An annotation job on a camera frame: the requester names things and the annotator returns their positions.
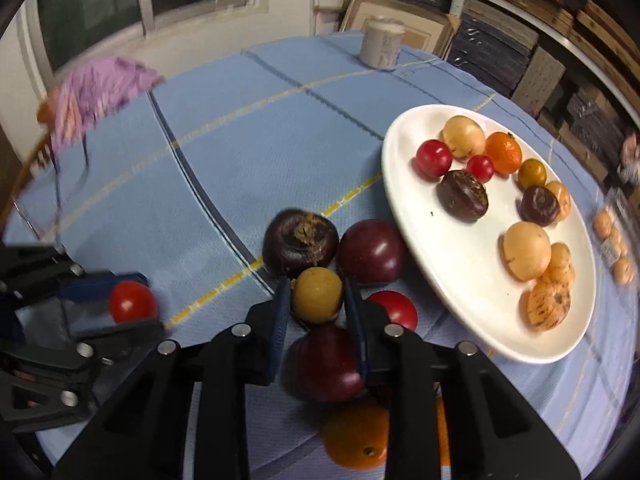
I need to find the grey perforated board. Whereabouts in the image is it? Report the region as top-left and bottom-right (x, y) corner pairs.
(510, 45), (568, 113)

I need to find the brown wooden chair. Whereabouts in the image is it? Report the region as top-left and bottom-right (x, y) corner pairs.
(12, 99), (63, 196)

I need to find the yellow loquat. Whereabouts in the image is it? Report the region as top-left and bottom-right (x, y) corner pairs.
(441, 115), (487, 159)
(292, 266), (345, 324)
(502, 221), (552, 281)

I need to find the pink plastic bag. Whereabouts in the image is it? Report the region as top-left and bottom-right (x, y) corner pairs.
(617, 130), (640, 186)

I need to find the clear bag of kumquats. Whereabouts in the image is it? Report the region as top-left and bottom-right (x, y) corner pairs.
(592, 195), (638, 286)

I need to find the purple cloth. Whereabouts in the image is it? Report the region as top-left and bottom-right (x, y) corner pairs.
(50, 56), (166, 153)

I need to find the small yellow-green kumquat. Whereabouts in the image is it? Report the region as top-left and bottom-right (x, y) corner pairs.
(517, 158), (547, 189)

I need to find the blue checked tablecloth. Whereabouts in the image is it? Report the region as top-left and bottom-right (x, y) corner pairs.
(0, 35), (640, 480)

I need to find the orange tangerine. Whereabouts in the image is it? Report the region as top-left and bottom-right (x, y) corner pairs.
(485, 131), (523, 175)

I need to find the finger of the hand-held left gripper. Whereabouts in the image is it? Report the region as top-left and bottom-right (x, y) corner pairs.
(0, 319), (166, 433)
(0, 246), (149, 306)

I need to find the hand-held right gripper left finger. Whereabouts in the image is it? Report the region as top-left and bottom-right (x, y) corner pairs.
(52, 277), (293, 480)

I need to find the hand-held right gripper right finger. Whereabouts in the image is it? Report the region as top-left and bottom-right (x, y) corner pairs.
(342, 276), (581, 480)

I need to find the white oval plate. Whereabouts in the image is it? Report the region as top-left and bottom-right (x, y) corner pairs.
(381, 104), (598, 365)

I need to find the silver drink can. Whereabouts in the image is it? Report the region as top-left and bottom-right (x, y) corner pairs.
(360, 16), (405, 70)

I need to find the small red tomato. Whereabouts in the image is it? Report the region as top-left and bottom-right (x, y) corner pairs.
(466, 155), (496, 182)

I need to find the dark red plum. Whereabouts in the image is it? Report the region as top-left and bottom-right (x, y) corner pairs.
(337, 219), (407, 286)
(285, 324), (366, 403)

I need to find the brown cardboard box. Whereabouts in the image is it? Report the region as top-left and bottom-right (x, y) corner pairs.
(340, 0), (461, 58)

